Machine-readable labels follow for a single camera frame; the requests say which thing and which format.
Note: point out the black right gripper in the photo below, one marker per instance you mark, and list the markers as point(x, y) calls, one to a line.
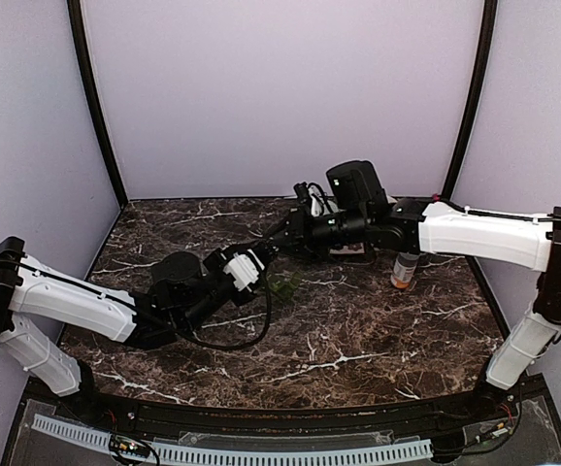
point(300, 231)

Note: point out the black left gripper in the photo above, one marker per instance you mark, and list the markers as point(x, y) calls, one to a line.
point(267, 264)

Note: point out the green pill organizer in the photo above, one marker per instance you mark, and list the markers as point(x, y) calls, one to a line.
point(283, 288)

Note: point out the orange grey-capped pill bottle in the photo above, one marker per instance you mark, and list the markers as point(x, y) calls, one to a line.
point(403, 269)

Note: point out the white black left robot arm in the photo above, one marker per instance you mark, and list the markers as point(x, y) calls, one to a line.
point(185, 292)

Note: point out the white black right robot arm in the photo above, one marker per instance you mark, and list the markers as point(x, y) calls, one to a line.
point(419, 225)

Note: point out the floral square ceramic plate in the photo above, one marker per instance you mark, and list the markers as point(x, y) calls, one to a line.
point(352, 249)

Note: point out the left circuit board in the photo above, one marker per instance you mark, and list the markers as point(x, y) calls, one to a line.
point(127, 447)

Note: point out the circuit board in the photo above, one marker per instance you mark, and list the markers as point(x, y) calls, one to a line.
point(496, 431)
point(127, 447)

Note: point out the right circuit board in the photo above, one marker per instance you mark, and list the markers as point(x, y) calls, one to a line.
point(496, 431)

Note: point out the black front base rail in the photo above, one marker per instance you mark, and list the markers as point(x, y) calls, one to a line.
point(445, 421)

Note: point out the white slotted cable duct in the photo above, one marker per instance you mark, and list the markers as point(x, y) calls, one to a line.
point(193, 448)

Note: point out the black right corner post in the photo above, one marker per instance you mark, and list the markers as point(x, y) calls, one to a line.
point(467, 122)

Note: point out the black corner post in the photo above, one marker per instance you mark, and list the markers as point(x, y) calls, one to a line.
point(82, 50)
point(467, 122)

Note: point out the black left corner post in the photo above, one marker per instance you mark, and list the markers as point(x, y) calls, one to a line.
point(82, 50)

